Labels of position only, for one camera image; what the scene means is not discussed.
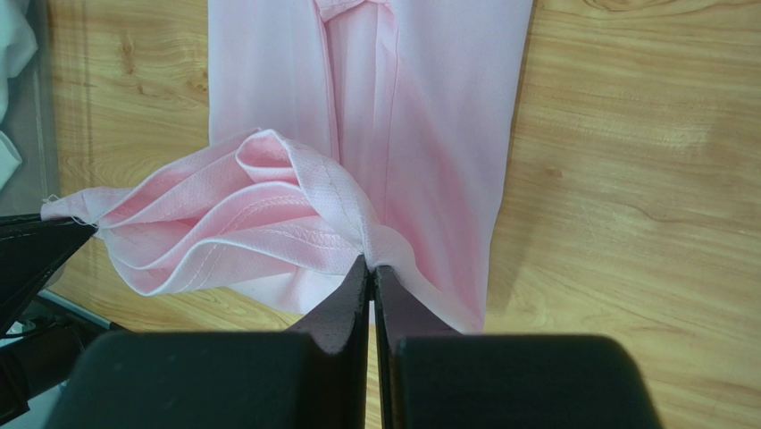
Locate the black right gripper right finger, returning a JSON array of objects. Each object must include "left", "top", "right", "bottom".
[{"left": 372, "top": 266, "right": 661, "bottom": 428}]

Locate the clear plastic bin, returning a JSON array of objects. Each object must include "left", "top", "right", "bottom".
[{"left": 1, "top": 1, "right": 61, "bottom": 216}]

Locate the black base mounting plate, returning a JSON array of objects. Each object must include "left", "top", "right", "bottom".
[{"left": 1, "top": 290, "right": 124, "bottom": 425}]

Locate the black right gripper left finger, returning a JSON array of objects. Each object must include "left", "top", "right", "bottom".
[{"left": 47, "top": 257, "right": 369, "bottom": 428}]

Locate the white t-shirt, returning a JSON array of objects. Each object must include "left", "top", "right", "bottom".
[{"left": 1, "top": 0, "right": 38, "bottom": 189}]

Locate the pink t-shirt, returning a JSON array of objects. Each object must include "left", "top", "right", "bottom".
[{"left": 41, "top": 1, "right": 532, "bottom": 332}]

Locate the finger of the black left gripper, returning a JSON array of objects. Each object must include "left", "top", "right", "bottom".
[{"left": 1, "top": 214, "right": 96, "bottom": 333}]

